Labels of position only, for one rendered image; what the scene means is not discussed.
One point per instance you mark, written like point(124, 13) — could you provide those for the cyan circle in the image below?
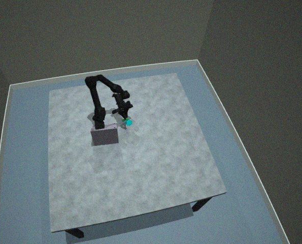
point(128, 122)

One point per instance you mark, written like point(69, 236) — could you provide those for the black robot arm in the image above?
point(99, 111)

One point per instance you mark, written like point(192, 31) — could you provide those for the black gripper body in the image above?
point(118, 109)

